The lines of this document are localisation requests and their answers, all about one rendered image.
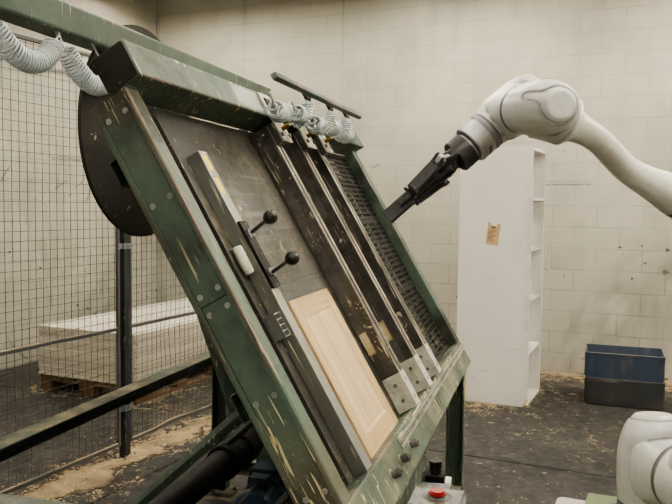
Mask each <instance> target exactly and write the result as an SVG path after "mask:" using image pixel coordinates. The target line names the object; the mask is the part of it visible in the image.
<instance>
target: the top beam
mask: <svg viewBox="0 0 672 504"><path fill-rule="evenodd" d="M92 64H93V66H94V68H95V70H96V72H97V73H98V75H99V77H100V79H101V81H102V83H103V85H104V87H105V89H106V91H107V93H108V95H109V96H113V95H115V94H116V93H118V92H119V91H120V89H121V88H123V87H126V85H130V86H133V87H137V88H138V92H139V94H140V96H141V98H142V100H143V101H144V103H145V105H148V106H152V107H156V108H160V109H164V110H168V111H172V112H176V113H180V114H184V115H187V116H191V117H195V118H199V119H203V120H207V121H211V122H215V123H219V124H223V125H227V126H230V127H234V128H238V129H242V130H246V131H250V132H254V133H256V132H258V131H260V130H261V129H263V128H264V127H266V126H268V125H269V124H271V123H272V121H271V119H270V118H269V117H268V115H267V113H266V110H265V108H264V107H263V105H262V103H261V101H260V99H259V97H258V95H257V92H255V91H252V90H250V89H247V88H245V87H242V86H240V85H237V84H235V83H232V82H229V81H227V80H224V79H222V78H219V77H217V76H214V75H212V74H209V73H207V72H204V71H202V70H199V69H197V68H194V67H191V66H189V65H186V64H184V63H181V62H179V61H176V60H174V59H171V58H169V57H166V56H164V55H161V54H159V53H156V52H153V51H151V50H148V49H146V48H143V47H141V46H138V45H136V44H133V43H131V42H128V41H126V40H123V39H121V40H120V41H118V42H117V43H115V44H114V45H113V46H111V47H110V48H109V49H107V50H106V51H104V52H103V53H102V54H100V55H99V56H98V57H96V58H95V59H93V60H92ZM353 131H354V130H353ZM354 132H355V131H354ZM328 143H329V145H331V146H332V147H333V149H332V150H333V152H334V153H336V154H340V155H344V156H346V154H348V153H350V152H353V151H356V152H357V151H359V150H360V149H362V148H363V147H364V146H363V144H362V142H361V141H360V139H359V137H358V135H357V133H356V132H355V137H354V140H353V141H352V142H350V143H348V144H343V143H341V142H337V141H335V139H332V140H331V141H329V142H328Z"/></svg>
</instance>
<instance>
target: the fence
mask: <svg viewBox="0 0 672 504"><path fill-rule="evenodd" d="M202 154H203V155H206V156H207V158H208V160H209V161H210V163H211V165H212V167H213V169H214V171H212V170H210V169H209V168H208V166H207V164H206V162H205V160H204V158H203V156H202ZM187 160H188V162H189V164H190V166H191V168H192V169H193V171H194V173H195V175H196V177H197V179H198V181H199V183H200V185H201V187H202V188H203V190H204V192H205V194H206V196H207V198H208V200H209V202H210V204H211V206H212V207H213V209H214V211H215V213H216V215H217V217H218V219H219V221H220V223H221V225H222V226H223V228H224V230H225V232H226V234H227V236H228V238H229V240H230V242H231V244H232V245H233V247H236V246H238V245H241V246H242V247H243V249H244V251H245V253H246V256H247V257H248V259H249V261H250V263H251V265H252V266H253V269H254V272H253V273H252V274H250V275H248V276H249V278H250V280H251V281H252V283H253V285H254V287H255V289H256V291H257V293H258V295H259V297H260V299H261V300H262V302H263V304H264V306H265V308H266V310H267V312H268V314H269V315H271V314H273V313H276V312H278V311H279V313H280V315H281V317H282V318H283V320H284V322H285V324H286V326H287V328H288V330H289V332H290V334H291V335H290V336H288V337H286V338H284V339H283V342H284V344H285V346H286V348H287V350H288V352H289V354H290V356H291V357H292V359H293V361H294V363H295V365H296V367H297V369H298V371H299V373H300V375H301V376H302V378H303V380H304V382H305V384H306V386H307V388H308V390H309V392H310V394H311V395H312V397H313V399H314V401H315V403H316V405H317V407H318V409H319V411H320V412H321V414H322V416H323V418H324V420H325V422H326V424H327V426H328V428H329V430H330V431H331V433H332V435H333V437H334V439H335V441H336V443H337V445H338V447H339V449H340V450H341V452H342V454H343V456H344V458H345V460H346V462H347V464H348V466H349V468H350V469H351V471H352V473H353V475H354V477H356V476H359V475H361V474H363V473H365V472H367V471H368V470H369V468H370V467H371V465H372V464H371V462H370V460H369V458H368V457H367V455H366V453H365V451H364V449H363V447H362V445H361V443H360V441H359V440H358V438H357V436H356V434H355V432H354V430H353V428H352V426H351V425H350V423H349V421H348V419H347V417H346V415H345V413H344V411H343V409H342V408H341V406H340V404H339V402H338V400H337V398H336V396H335V394H334V392H333V391H332V389H331V387H330V385H329V383H328V381H327V379H326V377H325V375H324V374H323V372H322V370H321V368H320V366H319V364H318V362H317V360H316V358H315V357H314V355H313V353H312V351H311V349H310V347H309V345H308V343H307V341H306V340H305V338H304V336H303V334H302V332H301V330H300V328H299V326H298V324H297V323H296V321H295V319H294V317H293V315H292V313H291V311H290V309H289V307H288V306H287V304H286V302H285V300H284V298H283V296H282V294H281V292H280V290H279V289H278V287H276V288H273V289H272V288H271V287H270V285H269V283H268V281H267V279H266V278H265V276H264V274H263V272H262V270H261V268H260V266H259V264H258V262H257V261H256V259H255V257H254V255H253V253H252V251H251V249H250V247H249V245H248V244H247V242H246V240H245V238H244V236H243V234H242V232H241V230H240V228H239V226H238V225H237V222H238V221H242V219H241V217H240V215H239V213H238V211H237V209H236V207H235V205H234V204H233V202H232V200H231V198H230V196H229V194H228V192H227V190H226V188H225V187H224V185H223V183H222V181H221V179H220V177H219V175H218V173H217V172H216V170H215V168H214V166H213V164H212V162H211V160H210V158H209V156H208V155H207V153H206V152H203V151H197V152H195V153H194V154H192V155H191V156H189V157H187ZM214 177H218V178H219V180H220V182H221V184H222V186H223V188H224V190H225V192H226V193H222V192H221V190H220V188H219V186H218V185H217V183H216V181H215V179H214Z"/></svg>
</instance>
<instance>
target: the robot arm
mask: <svg viewBox="0 0 672 504"><path fill-rule="evenodd" d="M521 135H527V136H528V137H529V138H532V139H536V140H540V141H544V142H548V143H551V144H554V145H560V144H562V143H564V142H573V143H576V144H579V145H581V146H583V147H585V148H586V149H588V150H589V151H590V152H592V153H593V155H594V156H595V157H596V158H597V159H598V160H599V161H600V162H601V163H602V165H603V166H604V167H605V168H606V169H607V170H608V171H609V172H610V173H611V174H612V175H613V176H614V177H615V178H616V179H617V180H618V181H620V182H621V183H622V184H624V185H625V186H627V187H628V188H630V189H631V190H632V191H634V192H635V193H637V194H638V195H640V196H641V197H642V198H644V199H645V200H646V201H648V202H649V203H651V204H652V205H653V206H654V207H655V208H657V209H658V210H659V211H660V212H662V213H663V214H665V215H666V216H668V217H669V218H671V219H672V173H671V172H667V171H664V170H661V169H657V168H654V167H651V166H649V165H646V164H644V163H642V162H640V161H639V160H637V159H636V158H635V157H634V156H633V155H632V154H631V153H630V152H629V151H628V150H627V149H626V148H625V147H624V146H623V145H622V144H621V143H620V142H619V141H618V140H617V139H616V138H615V137H614V136H613V135H612V134H611V133H610V132H609V131H608V130H607V129H606V128H604V127H603V126H602V125H600V124H599V123H598V122H596V121H595V120H593V119H592V118H591V117H589V116H588V115H587V114H586V113H585V112H584V109H583V102H582V101H581V100H580V99H579V98H578V96H577V94H576V92H575V91H574V90H573V88H571V87H570V86H569V85H567V84H566V83H564V82H561V81H558V80H553V79H542V80H541V79H540V78H538V77H537V76H535V75H532V74H524V75H521V76H518V77H516V78H514V79H512V80H510V81H508V82H507V83H505V84H504V85H503V86H501V87H500V88H499V89H498V90H496V91H495V92H494V93H493V94H492V95H491V96H490V97H488V98H487V99H486V100H485V101H484V103H483V104H482V105H481V106H480V108H479V110H478V111H477V112H476V113H475V114H474V115H473V116H471V117H470V118H469V119H468V120H467V121H466V122H465V123H464V124H463V125H462V126H460V127H459V128H458V129H457V131H456V135H455V136H454V137H453V138H452V139H450V140H449V141H448V142H447V143H446V144H445V145H444V149H445V152H444V153H443V154H441V153H440V152H437V153H436V154H435V155H434V157H433V158H432V159H431V161H430V162H429V163H428V164H427V165H426V166H425V167H424V168H423V169H422V170H421V171H420V172H419V173H418V174H417V175H416V176H415V177H414V178H413V180H412V181H411V182H410V183H409V184H408V185H407V186H408V187H409V188H407V187H404V190H405V191H406V192H404V193H403V194H402V195H401V196H400V197H399V198H398V199H396V200H395V201H394V202H393V203H392V204H391V205H390V206H388V207H387V208H386V209H385V210H384V211H383V212H382V213H383V215H384V216H385V217H386V218H387V219H388V220H389V221H390V222H391V223H393V222H395V221H396V220H397V219H398V218H399V217H400V216H401V215H402V214H404V213H405V212H406V211H407V210H408V209H409V208H410V207H412V206H413V205H414V204H416V205H417V206H418V205H419V204H421V203H422V202H423V201H425V200H426V199H427V198H429V197H430V196H432V195H433V194H434V193H436V192H437V191H438V190H440V189H441V188H443V187H445V186H447V185H449V183H450V181H449V180H448V178H450V177H451V176H453V175H454V173H455V172H456V171H457V169H462V170H468V169H469V168H470V167H472V166H473V165H474V164H475V163H476V162H477V161H478V160H481V161H482V160H485V159H486V158H487V157H488V156H489V155H490V154H491V153H492V152H493V151H495V150H496V149H498V148H499V147H500V145H502V144H503V143H504V142H506V141H508V140H513V139H515V138H517V137H519V136H521ZM616 484H617V501H613V502H610V504H672V414H670V413H665V412H657V411H641V412H636V413H634V414H633V415H632V416H631V417H630V418H628V419H627V421H626V423H625V424H624V426H623V428H622V431H621V434H620V437H619V441H618V448H617V461H616Z"/></svg>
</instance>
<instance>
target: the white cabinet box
mask: <svg viewBox="0 0 672 504"><path fill-rule="evenodd" d="M545 176H546V152H544V151H542V150H539V149H537V148H535V147H508V148H498V149H496V150H495V151H493V152H492V153H491V154H490V155H489V156H488V157H487V158H486V159H485V160H482V161H481V160H478V161H477V162H476V163H475V164H474V165H473V166H472V167H470V168H469V169H468V170H462V169H460V197H459V244H458V291H457V337H458V339H459V341H460V343H463V345H464V347H465V348H464V350H465V352H466V353H467V355H468V357H469V359H470V361H471V362H470V364H469V366H468V368H467V370H466V384H465V400H466V401H474V402H483V403H491V404H499V405H508V406H516V407H527V406H528V405H529V404H530V402H531V401H532V400H533V399H534V397H535V396H536V395H537V393H538V392H539V388H540V354H541V318H542V283H543V247H544V212H545Z"/></svg>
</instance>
